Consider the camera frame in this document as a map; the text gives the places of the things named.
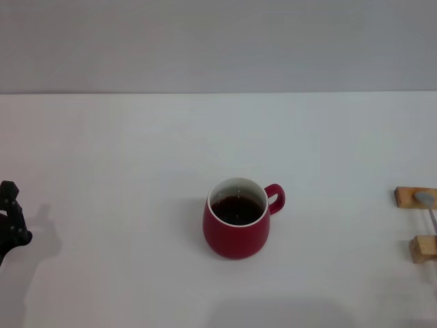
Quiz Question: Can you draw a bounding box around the light wooden block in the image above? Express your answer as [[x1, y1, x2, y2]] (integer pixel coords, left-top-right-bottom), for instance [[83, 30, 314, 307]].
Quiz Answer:
[[394, 186, 437, 208], [409, 234, 437, 264]]

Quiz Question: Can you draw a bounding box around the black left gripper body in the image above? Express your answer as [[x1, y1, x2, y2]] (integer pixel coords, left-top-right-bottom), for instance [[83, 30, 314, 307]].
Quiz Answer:
[[0, 215, 16, 267]]

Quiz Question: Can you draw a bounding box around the dark coffee liquid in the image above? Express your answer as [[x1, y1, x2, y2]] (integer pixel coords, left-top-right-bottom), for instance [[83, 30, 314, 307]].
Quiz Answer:
[[210, 195, 264, 226]]

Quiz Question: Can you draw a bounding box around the red ceramic cup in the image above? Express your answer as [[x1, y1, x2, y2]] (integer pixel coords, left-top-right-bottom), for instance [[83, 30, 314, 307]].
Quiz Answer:
[[201, 176, 286, 260]]

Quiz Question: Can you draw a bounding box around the pink handled metal spoon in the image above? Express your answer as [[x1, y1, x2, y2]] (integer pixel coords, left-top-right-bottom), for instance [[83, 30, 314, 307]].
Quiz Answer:
[[414, 191, 437, 236]]

